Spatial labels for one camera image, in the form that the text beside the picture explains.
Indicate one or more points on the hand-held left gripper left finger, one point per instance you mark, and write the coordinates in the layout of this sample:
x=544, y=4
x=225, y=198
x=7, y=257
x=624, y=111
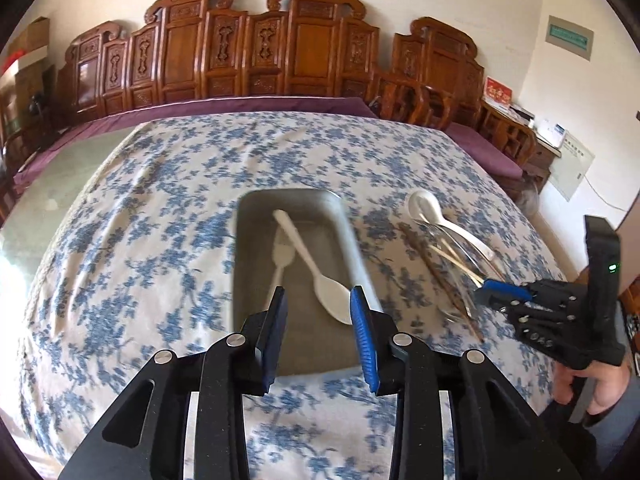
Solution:
x=275, y=332

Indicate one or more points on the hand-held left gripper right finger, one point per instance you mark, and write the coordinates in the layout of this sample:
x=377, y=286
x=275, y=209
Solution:
x=362, y=340

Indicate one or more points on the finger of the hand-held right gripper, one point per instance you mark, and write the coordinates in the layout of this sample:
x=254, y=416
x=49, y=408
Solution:
x=540, y=330
x=505, y=290

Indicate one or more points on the grey metal tray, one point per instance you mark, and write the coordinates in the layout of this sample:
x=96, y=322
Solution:
x=310, y=345

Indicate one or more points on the dark wooden chopstick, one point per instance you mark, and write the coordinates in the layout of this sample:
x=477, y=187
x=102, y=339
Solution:
x=440, y=285
x=470, y=322

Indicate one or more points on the clear glass dish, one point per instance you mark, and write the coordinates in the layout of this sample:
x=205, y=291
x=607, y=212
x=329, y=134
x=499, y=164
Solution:
x=452, y=287

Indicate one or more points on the person's right hand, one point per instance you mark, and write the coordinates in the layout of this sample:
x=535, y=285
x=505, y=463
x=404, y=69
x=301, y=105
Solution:
x=607, y=390

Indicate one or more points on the white plastic spoon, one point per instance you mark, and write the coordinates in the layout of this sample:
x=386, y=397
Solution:
x=327, y=297

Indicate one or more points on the white plastic fork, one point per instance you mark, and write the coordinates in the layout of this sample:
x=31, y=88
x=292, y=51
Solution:
x=282, y=255

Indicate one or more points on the white ceramic spoon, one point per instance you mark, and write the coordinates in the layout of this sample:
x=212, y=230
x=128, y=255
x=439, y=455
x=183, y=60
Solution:
x=425, y=205

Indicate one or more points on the short purple seat cushion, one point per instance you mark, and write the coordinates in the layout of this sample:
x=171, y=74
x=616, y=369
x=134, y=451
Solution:
x=485, y=152

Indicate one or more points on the carved wooden armrest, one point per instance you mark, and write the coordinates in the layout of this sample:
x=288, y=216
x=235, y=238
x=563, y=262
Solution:
x=410, y=100
x=510, y=132

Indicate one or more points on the blue floral tablecloth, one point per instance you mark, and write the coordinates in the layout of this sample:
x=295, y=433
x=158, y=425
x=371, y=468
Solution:
x=175, y=210

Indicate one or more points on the white desk phone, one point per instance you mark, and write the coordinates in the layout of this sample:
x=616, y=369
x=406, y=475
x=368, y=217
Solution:
x=550, y=131

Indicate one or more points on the red desk calendar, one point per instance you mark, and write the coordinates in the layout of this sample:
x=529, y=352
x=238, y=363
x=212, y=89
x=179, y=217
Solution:
x=498, y=92

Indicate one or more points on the long purple seat cushion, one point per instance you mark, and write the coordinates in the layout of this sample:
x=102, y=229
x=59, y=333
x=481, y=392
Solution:
x=200, y=107

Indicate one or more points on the short carved wooden sofa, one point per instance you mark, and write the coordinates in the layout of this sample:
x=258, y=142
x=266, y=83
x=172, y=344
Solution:
x=440, y=55

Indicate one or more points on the long carved wooden sofa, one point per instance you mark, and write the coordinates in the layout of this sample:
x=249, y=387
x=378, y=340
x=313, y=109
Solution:
x=225, y=50

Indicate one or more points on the wooden side chair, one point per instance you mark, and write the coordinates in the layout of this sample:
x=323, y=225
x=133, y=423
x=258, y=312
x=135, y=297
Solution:
x=12, y=150

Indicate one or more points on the black desk lamp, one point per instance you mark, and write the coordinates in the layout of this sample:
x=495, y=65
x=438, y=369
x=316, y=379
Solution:
x=37, y=102

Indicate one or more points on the white and red box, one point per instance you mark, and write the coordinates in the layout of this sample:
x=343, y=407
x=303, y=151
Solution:
x=30, y=70

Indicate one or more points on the brown cardboard box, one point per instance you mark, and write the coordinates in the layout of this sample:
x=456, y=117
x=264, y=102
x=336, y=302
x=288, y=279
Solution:
x=32, y=35

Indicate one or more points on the white wall panel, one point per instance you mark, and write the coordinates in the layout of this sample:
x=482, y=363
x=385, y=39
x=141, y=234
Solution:
x=572, y=167

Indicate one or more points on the green wall sign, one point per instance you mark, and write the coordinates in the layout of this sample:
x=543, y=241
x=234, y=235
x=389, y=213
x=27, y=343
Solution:
x=570, y=37

